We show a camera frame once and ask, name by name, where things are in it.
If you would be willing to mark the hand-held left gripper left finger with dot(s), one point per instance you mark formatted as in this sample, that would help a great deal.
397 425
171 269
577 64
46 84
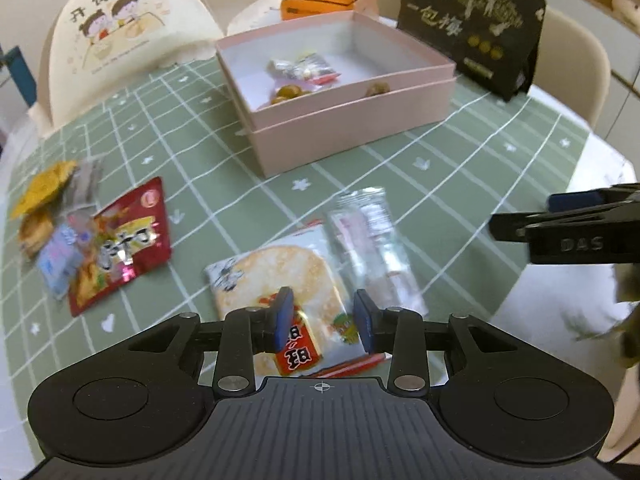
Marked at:
281 320

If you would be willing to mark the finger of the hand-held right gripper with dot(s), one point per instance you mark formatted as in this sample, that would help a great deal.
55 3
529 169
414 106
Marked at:
507 227
570 202

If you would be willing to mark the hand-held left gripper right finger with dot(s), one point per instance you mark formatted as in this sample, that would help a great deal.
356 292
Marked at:
364 322

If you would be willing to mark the rice cracker packet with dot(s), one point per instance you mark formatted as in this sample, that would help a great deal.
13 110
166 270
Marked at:
285 275

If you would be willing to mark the long clear snack packet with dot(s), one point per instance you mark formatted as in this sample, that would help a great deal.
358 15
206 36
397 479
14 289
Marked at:
372 240

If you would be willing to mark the red snack packet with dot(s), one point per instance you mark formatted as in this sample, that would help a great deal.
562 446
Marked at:
130 240

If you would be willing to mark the pink cardboard gift box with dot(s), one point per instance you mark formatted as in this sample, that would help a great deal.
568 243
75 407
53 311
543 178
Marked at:
350 120

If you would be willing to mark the blue white snack packet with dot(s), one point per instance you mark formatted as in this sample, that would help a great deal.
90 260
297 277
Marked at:
60 257

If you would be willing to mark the yellow snack packet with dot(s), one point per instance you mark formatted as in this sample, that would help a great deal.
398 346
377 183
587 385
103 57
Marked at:
42 190

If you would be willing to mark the green checked tablecloth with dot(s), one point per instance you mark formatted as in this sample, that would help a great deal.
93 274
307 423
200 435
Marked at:
225 170

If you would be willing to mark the brown round snack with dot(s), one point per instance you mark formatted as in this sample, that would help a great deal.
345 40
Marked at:
289 93
377 90

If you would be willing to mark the large black snack bag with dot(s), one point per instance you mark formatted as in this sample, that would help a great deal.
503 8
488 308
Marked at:
475 25

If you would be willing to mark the grey clear snack packet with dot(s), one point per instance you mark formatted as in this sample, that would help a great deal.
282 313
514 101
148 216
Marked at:
82 185

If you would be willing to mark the clear wrapped candy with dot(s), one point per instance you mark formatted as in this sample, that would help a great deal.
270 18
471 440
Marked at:
317 67

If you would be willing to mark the silver wrapped candy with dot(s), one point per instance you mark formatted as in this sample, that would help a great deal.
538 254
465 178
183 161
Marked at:
282 66

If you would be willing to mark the brown snack packet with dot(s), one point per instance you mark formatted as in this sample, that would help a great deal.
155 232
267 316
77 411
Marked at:
35 232

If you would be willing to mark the chair with cartoon cover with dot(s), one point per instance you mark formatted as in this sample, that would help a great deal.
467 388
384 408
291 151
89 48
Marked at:
125 25

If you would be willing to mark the blue board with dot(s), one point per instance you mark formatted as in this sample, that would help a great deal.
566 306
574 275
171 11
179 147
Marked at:
20 72

